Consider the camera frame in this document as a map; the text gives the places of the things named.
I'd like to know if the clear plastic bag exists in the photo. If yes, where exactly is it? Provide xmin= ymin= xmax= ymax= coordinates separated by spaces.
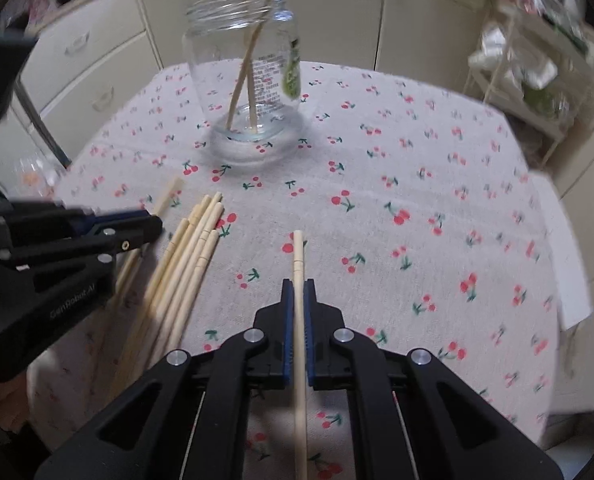
xmin=14 ymin=152 xmax=65 ymax=201

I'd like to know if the clear glass jar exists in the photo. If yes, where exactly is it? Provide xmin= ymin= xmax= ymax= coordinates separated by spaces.
xmin=182 ymin=0 xmax=305 ymax=163

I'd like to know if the white plastic bag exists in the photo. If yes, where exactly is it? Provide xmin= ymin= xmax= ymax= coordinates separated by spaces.
xmin=470 ymin=25 xmax=558 ymax=92

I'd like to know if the cherry print tablecloth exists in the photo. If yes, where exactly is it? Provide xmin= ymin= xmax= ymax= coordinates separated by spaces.
xmin=27 ymin=60 xmax=594 ymax=480

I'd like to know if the wooden chopstick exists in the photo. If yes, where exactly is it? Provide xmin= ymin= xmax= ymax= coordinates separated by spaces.
xmin=226 ymin=0 xmax=293 ymax=131
xmin=292 ymin=230 xmax=308 ymax=480
xmin=112 ymin=177 xmax=185 ymax=306
xmin=241 ymin=0 xmax=259 ymax=131

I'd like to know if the white storage rack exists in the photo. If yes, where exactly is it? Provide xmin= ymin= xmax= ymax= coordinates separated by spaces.
xmin=464 ymin=0 xmax=594 ymax=171

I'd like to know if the bundle of wooden chopsticks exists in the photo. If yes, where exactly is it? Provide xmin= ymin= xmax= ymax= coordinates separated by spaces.
xmin=107 ymin=192 xmax=225 ymax=401

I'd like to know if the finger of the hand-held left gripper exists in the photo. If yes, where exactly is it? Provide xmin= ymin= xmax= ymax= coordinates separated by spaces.
xmin=0 ymin=214 xmax=164 ymax=291
xmin=0 ymin=201 xmax=153 ymax=242

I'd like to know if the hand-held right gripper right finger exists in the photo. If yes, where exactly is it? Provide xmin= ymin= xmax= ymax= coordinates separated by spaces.
xmin=304 ymin=280 xmax=563 ymax=480

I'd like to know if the cream drawer cabinet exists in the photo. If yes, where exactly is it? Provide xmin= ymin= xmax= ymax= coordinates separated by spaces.
xmin=0 ymin=0 xmax=165 ymax=186

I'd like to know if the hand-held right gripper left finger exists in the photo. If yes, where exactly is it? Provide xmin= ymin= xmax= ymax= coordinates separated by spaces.
xmin=34 ymin=279 xmax=294 ymax=480

